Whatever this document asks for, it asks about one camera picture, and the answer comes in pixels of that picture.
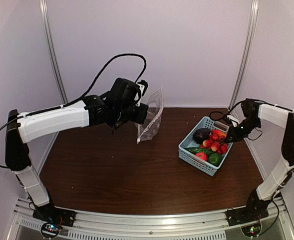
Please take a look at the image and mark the front aluminium rail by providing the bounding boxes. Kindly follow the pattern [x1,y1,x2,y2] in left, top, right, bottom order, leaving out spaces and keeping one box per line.
[4,197,294,240]

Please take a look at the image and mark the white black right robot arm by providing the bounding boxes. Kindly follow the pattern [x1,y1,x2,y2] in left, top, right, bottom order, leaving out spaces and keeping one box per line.
[224,98,294,221]

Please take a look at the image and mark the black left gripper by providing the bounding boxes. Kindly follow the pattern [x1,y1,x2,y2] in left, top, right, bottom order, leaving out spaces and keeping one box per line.
[113,102,149,124]

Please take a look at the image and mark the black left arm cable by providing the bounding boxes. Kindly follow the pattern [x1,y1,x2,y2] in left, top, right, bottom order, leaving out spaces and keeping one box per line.
[0,54,147,169]

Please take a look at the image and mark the red tomato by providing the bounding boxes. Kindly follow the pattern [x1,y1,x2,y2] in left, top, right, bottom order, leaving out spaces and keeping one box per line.
[195,152,208,161]

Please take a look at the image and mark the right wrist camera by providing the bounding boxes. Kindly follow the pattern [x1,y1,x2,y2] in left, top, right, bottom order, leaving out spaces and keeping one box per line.
[227,114,240,127]

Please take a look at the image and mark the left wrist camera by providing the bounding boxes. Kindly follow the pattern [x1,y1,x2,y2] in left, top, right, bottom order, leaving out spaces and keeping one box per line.
[135,79,148,107]

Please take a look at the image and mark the dark purple eggplant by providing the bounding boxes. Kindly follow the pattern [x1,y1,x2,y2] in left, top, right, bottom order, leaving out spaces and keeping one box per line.
[193,128,211,144]

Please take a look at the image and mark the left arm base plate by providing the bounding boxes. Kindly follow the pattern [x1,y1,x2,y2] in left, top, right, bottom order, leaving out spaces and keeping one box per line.
[32,205,76,227]

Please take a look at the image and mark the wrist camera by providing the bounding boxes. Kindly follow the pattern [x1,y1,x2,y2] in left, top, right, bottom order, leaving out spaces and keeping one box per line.
[227,114,240,127]
[135,79,148,107]

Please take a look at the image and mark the clear zip top bag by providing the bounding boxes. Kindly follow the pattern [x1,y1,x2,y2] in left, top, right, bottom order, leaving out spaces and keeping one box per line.
[135,87,164,144]

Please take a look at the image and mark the green cucumber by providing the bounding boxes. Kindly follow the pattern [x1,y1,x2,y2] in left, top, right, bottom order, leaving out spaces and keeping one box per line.
[185,147,213,156]

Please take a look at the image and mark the red peach bunch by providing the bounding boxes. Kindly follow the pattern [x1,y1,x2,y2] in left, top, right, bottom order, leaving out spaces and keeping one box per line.
[200,129,229,155]

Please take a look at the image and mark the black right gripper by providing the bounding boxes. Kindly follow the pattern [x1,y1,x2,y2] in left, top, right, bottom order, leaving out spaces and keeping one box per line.
[226,117,261,143]

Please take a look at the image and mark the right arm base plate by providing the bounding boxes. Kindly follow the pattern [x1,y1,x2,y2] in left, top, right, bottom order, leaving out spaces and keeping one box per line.
[225,206,269,227]

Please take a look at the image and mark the right aluminium frame post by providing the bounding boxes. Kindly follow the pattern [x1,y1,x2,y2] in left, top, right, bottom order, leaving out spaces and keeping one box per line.
[229,0,259,108]

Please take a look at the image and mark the light blue plastic basket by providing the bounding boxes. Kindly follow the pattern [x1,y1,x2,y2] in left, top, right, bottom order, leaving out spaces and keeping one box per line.
[178,116,233,176]

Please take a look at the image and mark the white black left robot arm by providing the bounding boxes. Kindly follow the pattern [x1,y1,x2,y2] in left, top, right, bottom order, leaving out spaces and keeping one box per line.
[5,78,148,222]

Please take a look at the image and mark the aluminium frame post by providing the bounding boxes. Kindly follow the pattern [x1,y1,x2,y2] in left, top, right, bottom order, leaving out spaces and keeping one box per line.
[38,0,70,110]
[229,0,259,108]

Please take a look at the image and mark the green bell pepper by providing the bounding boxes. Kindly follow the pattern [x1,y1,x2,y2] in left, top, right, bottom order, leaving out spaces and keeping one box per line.
[207,152,223,167]

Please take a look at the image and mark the left aluminium frame post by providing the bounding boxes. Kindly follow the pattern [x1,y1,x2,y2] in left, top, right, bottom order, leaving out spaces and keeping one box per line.
[38,0,70,110]

